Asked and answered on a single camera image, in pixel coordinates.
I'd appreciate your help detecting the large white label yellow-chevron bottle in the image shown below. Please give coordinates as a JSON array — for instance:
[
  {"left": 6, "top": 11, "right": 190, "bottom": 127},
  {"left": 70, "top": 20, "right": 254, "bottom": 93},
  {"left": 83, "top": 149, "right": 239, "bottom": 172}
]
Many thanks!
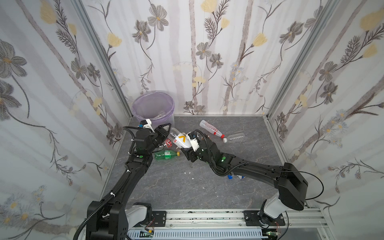
[{"left": 168, "top": 128, "right": 192, "bottom": 149}]

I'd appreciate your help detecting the green soda bottle yellow cap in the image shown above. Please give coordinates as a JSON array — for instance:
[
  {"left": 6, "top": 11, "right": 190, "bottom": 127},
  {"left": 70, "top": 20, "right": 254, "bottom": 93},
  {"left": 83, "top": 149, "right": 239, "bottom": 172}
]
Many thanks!
[{"left": 154, "top": 150, "right": 180, "bottom": 161}]

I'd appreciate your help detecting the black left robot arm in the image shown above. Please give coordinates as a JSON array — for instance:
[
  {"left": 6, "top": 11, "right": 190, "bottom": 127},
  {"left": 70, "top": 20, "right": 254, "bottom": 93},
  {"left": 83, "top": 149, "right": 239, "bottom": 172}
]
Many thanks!
[{"left": 73, "top": 120, "right": 172, "bottom": 240}]

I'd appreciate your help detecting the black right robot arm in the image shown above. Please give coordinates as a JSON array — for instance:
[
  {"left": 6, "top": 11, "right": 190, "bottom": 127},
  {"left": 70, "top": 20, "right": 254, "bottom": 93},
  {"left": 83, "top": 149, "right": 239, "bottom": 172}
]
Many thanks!
[{"left": 182, "top": 130, "right": 309, "bottom": 228}]

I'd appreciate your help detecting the purple lined mesh trash bin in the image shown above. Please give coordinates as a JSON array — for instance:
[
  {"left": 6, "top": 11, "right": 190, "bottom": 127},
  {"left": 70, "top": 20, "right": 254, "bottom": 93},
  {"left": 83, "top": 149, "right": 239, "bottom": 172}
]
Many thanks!
[{"left": 131, "top": 91, "right": 175, "bottom": 128}]

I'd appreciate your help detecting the red label cola bottle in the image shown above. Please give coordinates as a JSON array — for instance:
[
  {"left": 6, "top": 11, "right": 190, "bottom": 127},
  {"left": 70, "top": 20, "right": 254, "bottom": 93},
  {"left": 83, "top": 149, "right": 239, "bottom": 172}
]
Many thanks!
[{"left": 164, "top": 139, "right": 173, "bottom": 149}]

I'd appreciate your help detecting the white bottle red cap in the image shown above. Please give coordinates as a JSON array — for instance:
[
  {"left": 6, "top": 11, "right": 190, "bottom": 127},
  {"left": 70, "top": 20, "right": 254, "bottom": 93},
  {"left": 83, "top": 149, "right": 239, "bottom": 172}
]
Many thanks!
[{"left": 200, "top": 120, "right": 228, "bottom": 143}]

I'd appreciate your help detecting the clear bottle white cap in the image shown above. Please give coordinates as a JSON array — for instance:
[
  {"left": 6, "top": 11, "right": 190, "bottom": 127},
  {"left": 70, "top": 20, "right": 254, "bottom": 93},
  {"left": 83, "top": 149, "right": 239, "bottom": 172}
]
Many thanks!
[{"left": 226, "top": 133, "right": 246, "bottom": 143}]

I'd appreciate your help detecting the blue cap water bottle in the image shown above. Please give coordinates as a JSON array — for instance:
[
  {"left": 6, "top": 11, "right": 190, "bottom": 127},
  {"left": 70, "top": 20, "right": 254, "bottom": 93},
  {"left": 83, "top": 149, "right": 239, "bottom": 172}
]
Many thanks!
[{"left": 227, "top": 175, "right": 245, "bottom": 180}]

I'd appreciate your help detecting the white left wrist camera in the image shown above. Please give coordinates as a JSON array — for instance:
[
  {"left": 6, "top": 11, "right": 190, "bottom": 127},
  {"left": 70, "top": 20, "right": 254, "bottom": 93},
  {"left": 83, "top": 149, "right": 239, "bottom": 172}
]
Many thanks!
[{"left": 139, "top": 119, "right": 154, "bottom": 132}]

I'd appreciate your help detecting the white cable duct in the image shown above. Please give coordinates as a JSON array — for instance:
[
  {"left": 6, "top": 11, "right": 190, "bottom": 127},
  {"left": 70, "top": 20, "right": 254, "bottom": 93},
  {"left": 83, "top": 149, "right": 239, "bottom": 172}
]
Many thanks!
[{"left": 127, "top": 229, "right": 268, "bottom": 240}]

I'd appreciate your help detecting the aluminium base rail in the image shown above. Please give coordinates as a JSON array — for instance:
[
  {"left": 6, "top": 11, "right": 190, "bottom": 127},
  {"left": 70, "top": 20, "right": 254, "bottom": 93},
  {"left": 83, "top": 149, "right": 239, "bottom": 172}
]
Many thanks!
[{"left": 150, "top": 208, "right": 328, "bottom": 230}]

